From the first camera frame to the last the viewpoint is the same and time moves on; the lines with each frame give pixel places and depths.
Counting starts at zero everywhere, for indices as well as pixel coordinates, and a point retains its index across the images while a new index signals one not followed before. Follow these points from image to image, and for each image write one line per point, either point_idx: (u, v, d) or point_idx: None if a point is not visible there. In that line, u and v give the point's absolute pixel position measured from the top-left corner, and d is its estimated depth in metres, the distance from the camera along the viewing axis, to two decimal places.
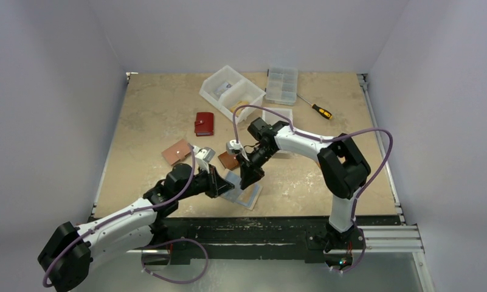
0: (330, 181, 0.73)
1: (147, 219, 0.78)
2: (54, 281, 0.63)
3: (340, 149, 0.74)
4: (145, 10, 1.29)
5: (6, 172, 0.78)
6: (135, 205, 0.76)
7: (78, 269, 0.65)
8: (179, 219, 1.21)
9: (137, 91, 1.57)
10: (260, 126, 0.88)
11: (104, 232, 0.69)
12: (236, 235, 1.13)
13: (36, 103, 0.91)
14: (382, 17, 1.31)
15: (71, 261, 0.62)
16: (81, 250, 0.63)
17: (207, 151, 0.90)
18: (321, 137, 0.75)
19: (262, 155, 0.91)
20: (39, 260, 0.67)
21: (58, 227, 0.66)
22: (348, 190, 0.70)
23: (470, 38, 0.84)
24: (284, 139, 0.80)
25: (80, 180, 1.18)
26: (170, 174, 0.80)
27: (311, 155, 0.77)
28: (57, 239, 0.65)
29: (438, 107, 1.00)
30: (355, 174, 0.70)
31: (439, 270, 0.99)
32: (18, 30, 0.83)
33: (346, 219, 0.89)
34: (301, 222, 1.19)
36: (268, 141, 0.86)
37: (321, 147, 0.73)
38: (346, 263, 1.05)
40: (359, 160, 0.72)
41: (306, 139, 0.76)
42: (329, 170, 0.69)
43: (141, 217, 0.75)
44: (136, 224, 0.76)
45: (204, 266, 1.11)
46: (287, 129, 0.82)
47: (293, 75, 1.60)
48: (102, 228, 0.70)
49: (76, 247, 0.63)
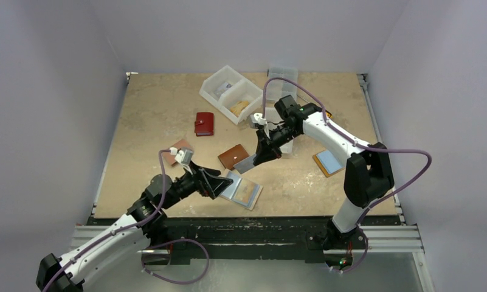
0: (350, 186, 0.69)
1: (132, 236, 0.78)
2: None
3: (370, 157, 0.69)
4: (145, 10, 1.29)
5: (7, 172, 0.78)
6: (117, 225, 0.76)
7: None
8: (179, 219, 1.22)
9: (137, 91, 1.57)
10: (289, 106, 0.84)
11: (86, 259, 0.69)
12: (237, 235, 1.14)
13: (36, 103, 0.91)
14: (382, 17, 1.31)
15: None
16: (64, 282, 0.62)
17: (185, 152, 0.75)
18: (356, 140, 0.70)
19: (284, 135, 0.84)
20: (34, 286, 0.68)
21: (43, 258, 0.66)
22: (366, 199, 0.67)
23: (470, 38, 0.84)
24: (314, 127, 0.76)
25: (79, 181, 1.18)
26: (148, 188, 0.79)
27: (338, 156, 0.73)
28: (42, 273, 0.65)
29: (437, 107, 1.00)
30: (379, 187, 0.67)
31: (439, 270, 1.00)
32: (17, 30, 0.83)
33: (352, 221, 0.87)
34: (300, 222, 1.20)
36: (294, 121, 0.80)
37: (352, 151, 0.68)
38: (346, 263, 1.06)
40: (385, 174, 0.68)
41: (338, 135, 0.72)
42: (355, 177, 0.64)
43: (124, 236, 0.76)
44: (120, 243, 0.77)
45: (204, 266, 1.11)
46: (319, 117, 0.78)
47: (293, 75, 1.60)
48: (83, 256, 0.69)
49: (59, 280, 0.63)
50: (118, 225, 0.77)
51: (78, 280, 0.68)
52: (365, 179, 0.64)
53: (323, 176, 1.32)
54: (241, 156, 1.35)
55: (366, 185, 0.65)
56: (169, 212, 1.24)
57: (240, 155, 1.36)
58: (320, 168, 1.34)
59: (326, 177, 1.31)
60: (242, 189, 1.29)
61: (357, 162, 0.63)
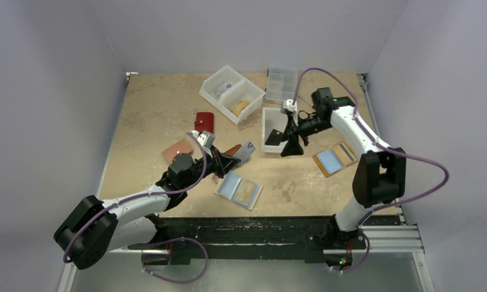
0: (359, 183, 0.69)
1: (161, 202, 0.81)
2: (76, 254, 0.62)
3: (387, 160, 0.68)
4: (145, 11, 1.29)
5: (6, 173, 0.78)
6: (150, 188, 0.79)
7: (102, 243, 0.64)
8: (179, 219, 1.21)
9: (137, 91, 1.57)
10: (324, 96, 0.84)
11: (127, 207, 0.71)
12: (237, 235, 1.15)
13: (36, 103, 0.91)
14: (382, 17, 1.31)
15: (96, 232, 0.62)
16: (107, 221, 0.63)
17: (207, 135, 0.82)
18: (377, 139, 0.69)
19: (312, 125, 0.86)
20: (56, 235, 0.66)
21: (82, 199, 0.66)
22: (369, 200, 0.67)
23: (470, 38, 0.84)
24: (341, 118, 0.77)
25: (80, 181, 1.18)
26: (171, 166, 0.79)
27: (357, 151, 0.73)
28: (81, 212, 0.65)
29: (438, 107, 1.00)
30: (386, 191, 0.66)
31: (439, 270, 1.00)
32: (17, 30, 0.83)
33: (352, 221, 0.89)
34: (301, 222, 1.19)
36: (325, 110, 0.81)
37: (369, 149, 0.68)
38: (346, 263, 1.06)
40: (397, 182, 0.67)
41: (362, 132, 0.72)
42: (366, 175, 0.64)
43: (157, 201, 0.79)
44: (152, 206, 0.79)
45: (204, 266, 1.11)
46: (349, 111, 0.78)
47: (293, 75, 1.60)
48: (124, 204, 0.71)
49: (103, 217, 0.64)
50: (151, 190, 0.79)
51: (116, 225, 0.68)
52: (374, 179, 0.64)
53: (323, 176, 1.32)
54: None
55: (373, 185, 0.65)
56: (168, 212, 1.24)
57: None
58: (320, 168, 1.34)
59: (326, 177, 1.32)
60: (242, 189, 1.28)
61: (371, 160, 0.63)
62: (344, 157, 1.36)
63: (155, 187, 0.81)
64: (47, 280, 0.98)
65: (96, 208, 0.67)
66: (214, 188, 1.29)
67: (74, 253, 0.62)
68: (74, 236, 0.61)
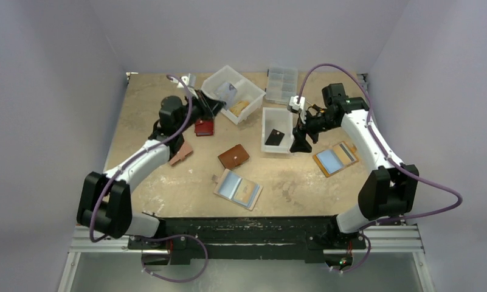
0: (366, 196, 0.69)
1: (163, 155, 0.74)
2: (107, 229, 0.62)
3: (398, 175, 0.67)
4: (145, 11, 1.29)
5: (7, 173, 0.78)
6: (146, 143, 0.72)
7: (124, 208, 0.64)
8: (179, 219, 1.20)
9: (137, 91, 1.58)
10: (335, 93, 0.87)
11: (132, 170, 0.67)
12: (237, 235, 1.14)
13: (36, 104, 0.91)
14: (382, 17, 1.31)
15: (113, 200, 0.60)
16: (119, 188, 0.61)
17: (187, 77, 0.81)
18: (391, 154, 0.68)
19: (320, 123, 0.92)
20: (78, 220, 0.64)
21: (86, 178, 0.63)
22: (374, 213, 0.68)
23: (470, 39, 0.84)
24: (354, 125, 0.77)
25: (80, 181, 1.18)
26: (162, 111, 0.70)
27: (368, 162, 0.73)
28: (90, 190, 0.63)
29: (438, 107, 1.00)
30: (393, 207, 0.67)
31: (439, 269, 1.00)
32: (18, 33, 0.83)
33: (355, 226, 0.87)
34: (301, 222, 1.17)
36: (335, 111, 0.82)
37: (380, 163, 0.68)
38: (346, 263, 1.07)
40: (405, 199, 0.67)
41: (374, 144, 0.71)
42: (375, 190, 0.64)
43: (158, 154, 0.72)
44: (155, 161, 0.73)
45: (203, 265, 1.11)
46: (363, 116, 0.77)
47: (293, 75, 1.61)
48: (128, 167, 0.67)
49: (113, 186, 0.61)
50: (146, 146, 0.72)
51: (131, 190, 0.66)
52: (382, 195, 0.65)
53: (323, 176, 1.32)
54: (241, 156, 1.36)
55: (380, 201, 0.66)
56: (169, 212, 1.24)
57: (241, 155, 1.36)
58: (320, 168, 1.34)
59: (326, 177, 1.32)
60: (243, 189, 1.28)
61: (382, 177, 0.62)
62: (344, 157, 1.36)
63: (148, 140, 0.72)
64: (47, 280, 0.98)
65: (103, 182, 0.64)
66: (214, 188, 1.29)
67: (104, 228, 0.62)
68: (93, 213, 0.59)
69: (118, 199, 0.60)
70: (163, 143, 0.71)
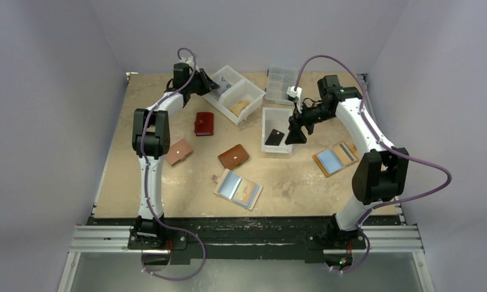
0: (359, 179, 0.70)
1: (179, 101, 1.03)
2: (158, 146, 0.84)
3: (389, 159, 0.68)
4: (145, 11, 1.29)
5: (6, 173, 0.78)
6: (166, 92, 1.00)
7: (166, 131, 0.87)
8: (179, 219, 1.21)
9: (137, 91, 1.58)
10: (331, 84, 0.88)
11: (164, 106, 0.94)
12: (237, 235, 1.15)
13: (35, 104, 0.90)
14: (382, 17, 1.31)
15: (160, 123, 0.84)
16: (162, 114, 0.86)
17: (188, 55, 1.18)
18: (382, 139, 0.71)
19: (317, 114, 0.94)
20: (133, 146, 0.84)
21: (134, 113, 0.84)
22: (366, 197, 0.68)
23: (471, 38, 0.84)
24: (347, 111, 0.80)
25: (80, 180, 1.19)
26: (175, 69, 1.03)
27: (360, 146, 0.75)
28: (138, 118, 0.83)
29: (438, 107, 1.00)
30: (385, 189, 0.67)
31: (439, 269, 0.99)
32: (17, 33, 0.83)
33: (352, 221, 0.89)
34: (300, 222, 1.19)
36: (331, 100, 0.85)
37: (372, 146, 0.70)
38: (346, 263, 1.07)
40: (397, 180, 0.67)
41: (366, 128, 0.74)
42: (367, 173, 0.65)
43: (177, 98, 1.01)
44: (174, 106, 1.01)
45: (200, 265, 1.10)
46: (356, 103, 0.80)
47: (293, 75, 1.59)
48: (162, 105, 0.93)
49: (158, 113, 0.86)
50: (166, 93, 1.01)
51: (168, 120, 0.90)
52: (374, 177, 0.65)
53: (323, 176, 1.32)
54: (241, 155, 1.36)
55: (373, 184, 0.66)
56: (168, 212, 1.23)
57: (240, 155, 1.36)
58: (320, 168, 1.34)
59: (326, 177, 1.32)
60: (242, 189, 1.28)
61: (373, 160, 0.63)
62: (344, 157, 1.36)
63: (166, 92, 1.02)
64: (47, 280, 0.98)
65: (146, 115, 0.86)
66: (214, 188, 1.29)
67: (154, 145, 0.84)
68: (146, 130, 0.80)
69: (163, 121, 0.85)
70: (179, 91, 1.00)
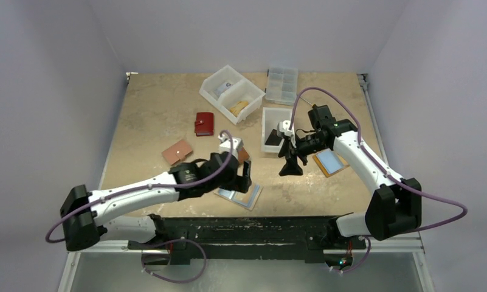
0: (372, 215, 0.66)
1: (163, 199, 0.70)
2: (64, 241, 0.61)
3: (400, 191, 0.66)
4: (145, 11, 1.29)
5: (7, 173, 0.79)
6: (151, 180, 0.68)
7: (87, 236, 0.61)
8: (179, 219, 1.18)
9: (137, 91, 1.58)
10: (322, 117, 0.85)
11: (114, 204, 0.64)
12: (237, 235, 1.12)
13: (35, 104, 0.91)
14: (382, 17, 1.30)
15: (75, 227, 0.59)
16: (87, 219, 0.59)
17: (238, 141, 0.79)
18: (389, 171, 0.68)
19: (311, 146, 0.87)
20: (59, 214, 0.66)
21: (74, 187, 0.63)
22: (384, 234, 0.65)
23: (471, 39, 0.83)
24: (346, 147, 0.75)
25: (79, 181, 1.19)
26: (216, 156, 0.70)
27: (365, 180, 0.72)
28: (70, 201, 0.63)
29: (437, 107, 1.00)
30: (402, 224, 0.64)
31: (439, 269, 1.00)
32: (16, 31, 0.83)
33: (355, 232, 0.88)
34: (301, 222, 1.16)
36: (326, 135, 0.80)
37: (382, 181, 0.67)
38: (346, 263, 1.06)
40: (413, 213, 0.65)
41: (371, 162, 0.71)
42: (380, 210, 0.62)
43: (158, 195, 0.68)
44: (154, 201, 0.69)
45: (203, 266, 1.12)
46: (354, 137, 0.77)
47: (293, 75, 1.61)
48: (112, 199, 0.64)
49: (84, 214, 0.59)
50: (157, 180, 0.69)
51: (98, 222, 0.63)
52: (389, 215, 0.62)
53: (323, 176, 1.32)
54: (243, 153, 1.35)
55: (389, 220, 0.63)
56: (168, 212, 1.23)
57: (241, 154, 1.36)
58: (320, 168, 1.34)
59: (326, 177, 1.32)
60: None
61: (385, 197, 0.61)
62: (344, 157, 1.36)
63: (163, 177, 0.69)
64: (47, 280, 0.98)
65: (82, 202, 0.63)
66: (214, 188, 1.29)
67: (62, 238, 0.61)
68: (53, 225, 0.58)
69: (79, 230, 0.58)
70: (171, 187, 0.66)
